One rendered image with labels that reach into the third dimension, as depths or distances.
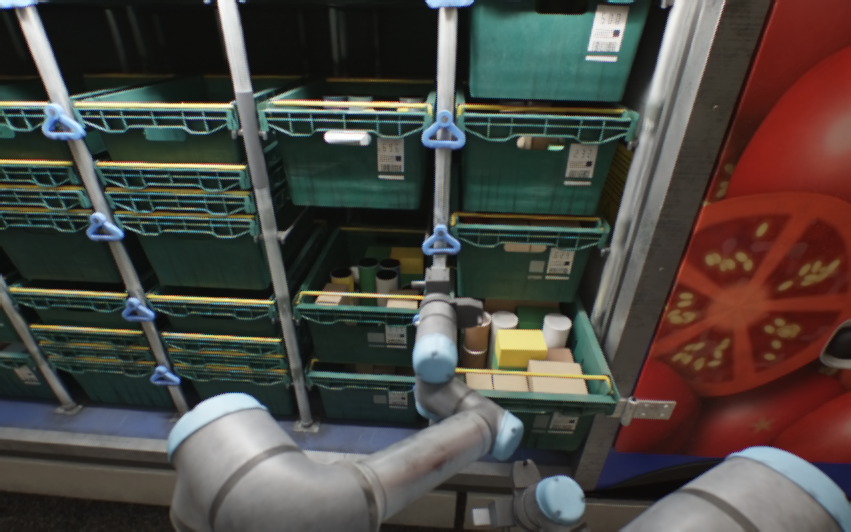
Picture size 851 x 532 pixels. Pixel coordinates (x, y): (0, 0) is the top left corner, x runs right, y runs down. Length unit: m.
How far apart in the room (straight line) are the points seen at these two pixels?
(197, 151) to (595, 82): 0.95
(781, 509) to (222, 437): 0.55
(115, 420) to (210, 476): 1.42
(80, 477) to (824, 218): 2.36
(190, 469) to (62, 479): 1.63
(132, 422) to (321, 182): 1.19
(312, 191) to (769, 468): 0.99
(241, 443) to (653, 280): 0.88
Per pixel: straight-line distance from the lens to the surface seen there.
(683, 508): 0.49
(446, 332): 0.75
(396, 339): 1.31
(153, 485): 1.97
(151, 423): 1.87
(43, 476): 2.23
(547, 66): 1.02
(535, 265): 1.17
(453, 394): 0.78
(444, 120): 0.96
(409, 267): 1.53
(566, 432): 1.20
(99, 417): 1.99
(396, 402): 1.51
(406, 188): 1.06
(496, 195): 1.07
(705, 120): 0.96
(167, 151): 1.24
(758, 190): 1.06
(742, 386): 1.39
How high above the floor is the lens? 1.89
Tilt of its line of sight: 30 degrees down
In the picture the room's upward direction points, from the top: 1 degrees clockwise
